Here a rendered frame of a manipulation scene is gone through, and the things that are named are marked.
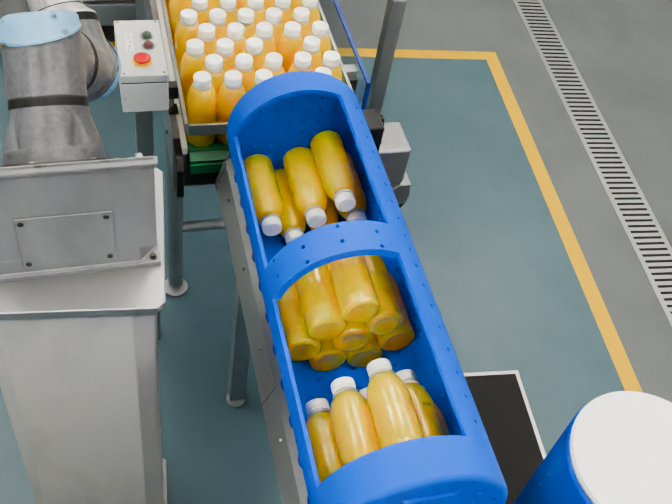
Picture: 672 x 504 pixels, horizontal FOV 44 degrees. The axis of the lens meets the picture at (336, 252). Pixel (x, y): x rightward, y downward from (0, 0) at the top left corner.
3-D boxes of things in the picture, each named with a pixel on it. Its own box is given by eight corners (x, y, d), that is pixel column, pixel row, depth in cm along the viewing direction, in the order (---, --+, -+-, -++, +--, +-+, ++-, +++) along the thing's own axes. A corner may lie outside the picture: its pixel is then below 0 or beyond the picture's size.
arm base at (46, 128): (-10, 168, 120) (-19, 98, 119) (17, 168, 135) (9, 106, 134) (98, 160, 121) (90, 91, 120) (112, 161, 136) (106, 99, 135)
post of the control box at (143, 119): (147, 340, 264) (133, 89, 189) (146, 330, 267) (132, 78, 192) (160, 339, 265) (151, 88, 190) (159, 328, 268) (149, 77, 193)
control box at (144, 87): (122, 113, 183) (120, 75, 176) (116, 56, 196) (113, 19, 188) (168, 110, 186) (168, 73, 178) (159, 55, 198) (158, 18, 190)
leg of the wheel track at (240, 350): (227, 409, 252) (238, 279, 205) (224, 392, 256) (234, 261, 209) (246, 406, 254) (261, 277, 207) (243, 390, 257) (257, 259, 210)
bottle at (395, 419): (437, 468, 124) (406, 374, 134) (426, 453, 119) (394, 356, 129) (396, 484, 125) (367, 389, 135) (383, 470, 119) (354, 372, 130)
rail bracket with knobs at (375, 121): (341, 163, 198) (348, 130, 190) (334, 142, 202) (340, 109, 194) (381, 160, 200) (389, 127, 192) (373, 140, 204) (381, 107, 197)
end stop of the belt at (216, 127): (188, 136, 189) (188, 125, 187) (188, 133, 189) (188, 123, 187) (358, 126, 199) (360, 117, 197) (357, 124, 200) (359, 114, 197)
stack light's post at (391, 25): (333, 276, 291) (392, 1, 209) (330, 267, 294) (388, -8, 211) (344, 275, 292) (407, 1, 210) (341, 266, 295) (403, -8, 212)
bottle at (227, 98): (230, 150, 195) (233, 94, 182) (209, 136, 197) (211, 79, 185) (250, 137, 199) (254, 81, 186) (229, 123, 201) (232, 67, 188)
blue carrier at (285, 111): (307, 577, 128) (337, 497, 107) (221, 176, 181) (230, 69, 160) (477, 546, 136) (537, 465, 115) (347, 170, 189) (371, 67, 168)
